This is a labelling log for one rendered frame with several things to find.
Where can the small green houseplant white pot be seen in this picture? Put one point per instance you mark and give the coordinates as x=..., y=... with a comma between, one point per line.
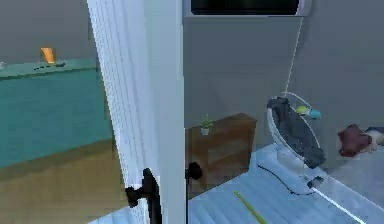
x=205, y=126

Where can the orange vase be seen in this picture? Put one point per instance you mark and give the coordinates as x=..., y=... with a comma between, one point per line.
x=48, y=55

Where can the white room door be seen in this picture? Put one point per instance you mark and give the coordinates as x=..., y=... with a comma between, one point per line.
x=146, y=100

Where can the brown wooden chest of drawers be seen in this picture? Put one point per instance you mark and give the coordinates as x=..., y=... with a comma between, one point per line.
x=226, y=150

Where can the white baby bouncer dark seat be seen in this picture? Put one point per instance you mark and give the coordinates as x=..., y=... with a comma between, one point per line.
x=295, y=136

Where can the yellow green toy ball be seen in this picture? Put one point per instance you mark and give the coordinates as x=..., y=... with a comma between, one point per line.
x=302, y=110

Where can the yellow green stick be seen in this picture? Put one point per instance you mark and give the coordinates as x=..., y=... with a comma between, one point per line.
x=250, y=208

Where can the blue toy ball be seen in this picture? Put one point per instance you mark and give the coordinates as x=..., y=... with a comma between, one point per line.
x=314, y=114

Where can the teal counter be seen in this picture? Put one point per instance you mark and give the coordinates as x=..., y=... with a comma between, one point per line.
x=50, y=113

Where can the white pillow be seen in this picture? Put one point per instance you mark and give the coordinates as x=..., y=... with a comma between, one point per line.
x=376, y=139

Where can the dark window white frame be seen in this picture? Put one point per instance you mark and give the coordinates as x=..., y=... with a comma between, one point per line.
x=245, y=6

